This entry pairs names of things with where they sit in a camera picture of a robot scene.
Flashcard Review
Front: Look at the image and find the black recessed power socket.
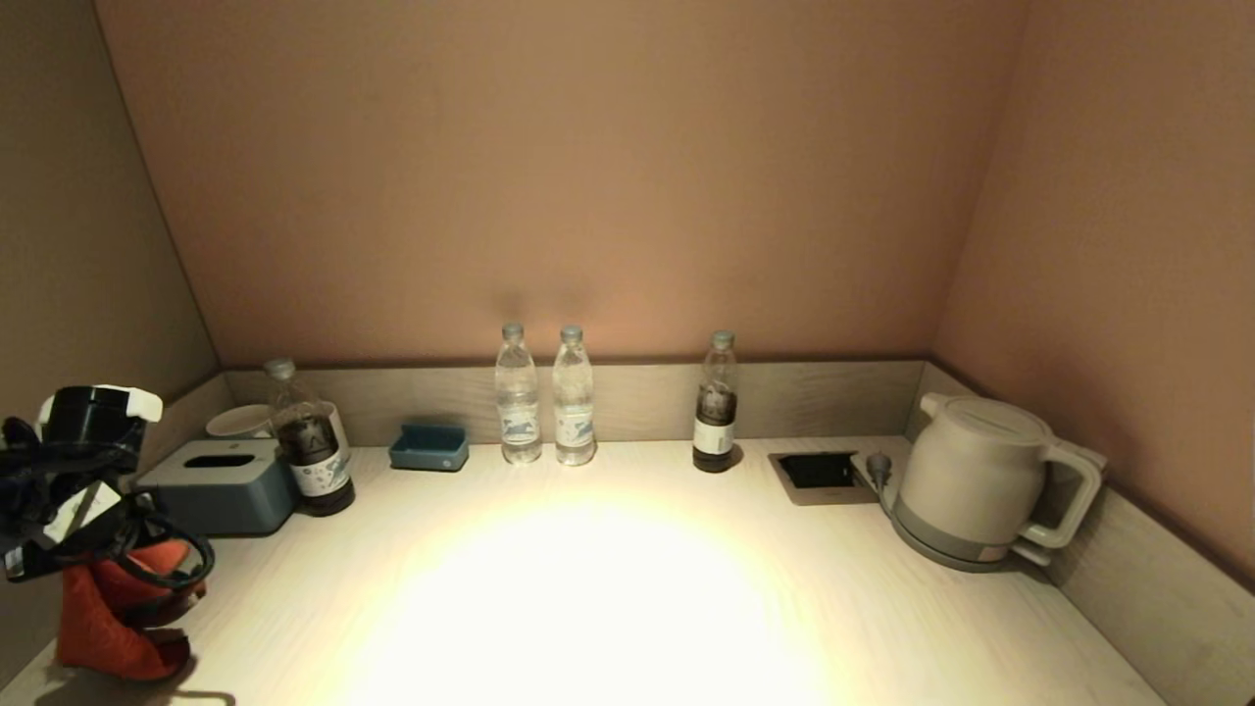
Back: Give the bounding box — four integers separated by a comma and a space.
770, 450, 881, 506

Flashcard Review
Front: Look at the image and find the orange microfibre cloth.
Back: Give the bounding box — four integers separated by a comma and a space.
55, 541, 209, 682

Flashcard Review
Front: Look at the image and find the grey kettle base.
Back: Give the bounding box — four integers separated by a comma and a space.
890, 505, 1058, 576

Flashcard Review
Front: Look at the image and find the dark drink bottle white label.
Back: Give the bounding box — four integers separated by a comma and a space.
692, 330, 741, 474

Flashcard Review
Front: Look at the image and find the small blue tray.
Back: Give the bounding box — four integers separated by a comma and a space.
389, 424, 470, 473

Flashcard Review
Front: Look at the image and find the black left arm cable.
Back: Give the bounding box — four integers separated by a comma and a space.
0, 417, 216, 592

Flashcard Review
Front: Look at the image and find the cream electric kettle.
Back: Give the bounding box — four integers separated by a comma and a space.
897, 392, 1109, 565

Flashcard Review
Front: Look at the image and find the dark drink bottle patterned label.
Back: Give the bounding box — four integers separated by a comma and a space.
265, 358, 357, 517

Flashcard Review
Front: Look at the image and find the white cup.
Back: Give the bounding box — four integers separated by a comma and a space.
207, 404, 276, 439

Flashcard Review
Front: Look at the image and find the clear water bottle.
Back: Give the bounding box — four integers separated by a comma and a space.
495, 323, 544, 464
552, 326, 598, 466

